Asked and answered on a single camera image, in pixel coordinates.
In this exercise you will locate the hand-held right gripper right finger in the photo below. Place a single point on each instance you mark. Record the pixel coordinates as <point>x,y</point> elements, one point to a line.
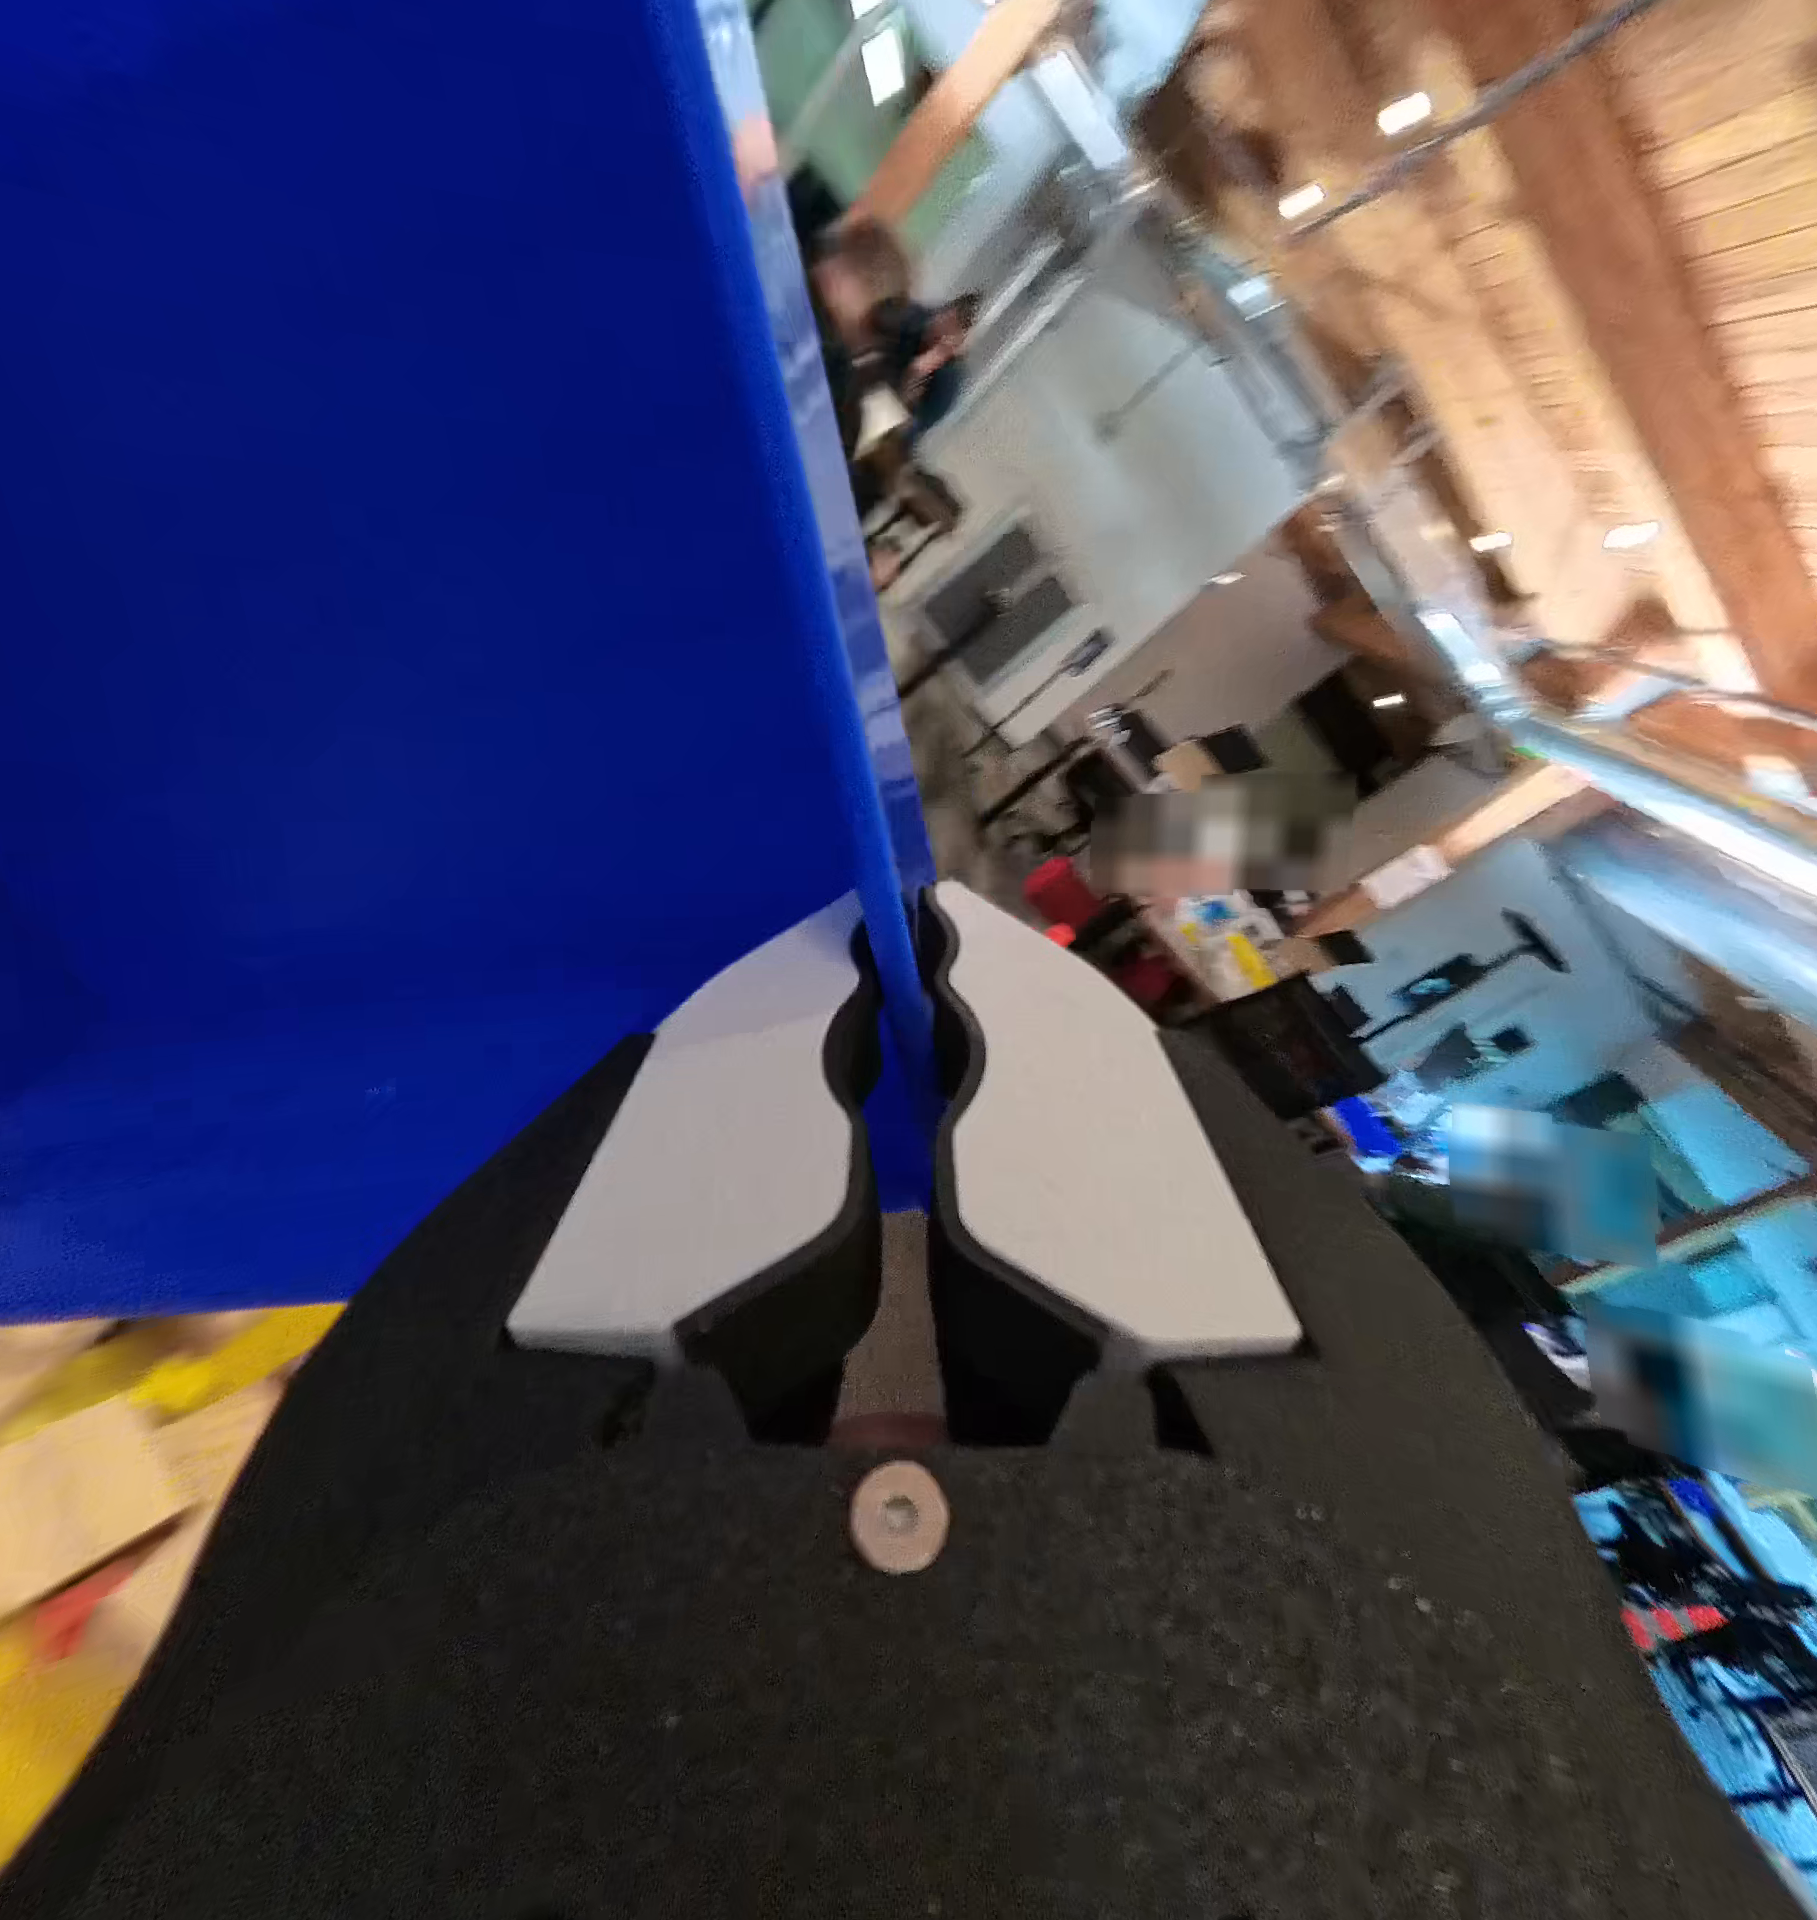
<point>1105,1185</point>

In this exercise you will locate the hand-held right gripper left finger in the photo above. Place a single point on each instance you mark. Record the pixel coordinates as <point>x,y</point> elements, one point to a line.
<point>683,1185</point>

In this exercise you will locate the yellow plastic bin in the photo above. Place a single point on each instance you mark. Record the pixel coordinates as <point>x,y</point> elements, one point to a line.
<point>9,1755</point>

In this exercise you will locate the small red cube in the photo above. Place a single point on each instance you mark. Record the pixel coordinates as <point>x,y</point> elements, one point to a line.
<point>77,1621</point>

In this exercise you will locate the blue plastic bin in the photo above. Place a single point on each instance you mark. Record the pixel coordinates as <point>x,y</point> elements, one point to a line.
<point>370,599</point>

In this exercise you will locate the pile of plain wooden cubes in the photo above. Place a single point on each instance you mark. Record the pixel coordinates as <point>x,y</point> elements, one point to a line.
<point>54,1499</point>

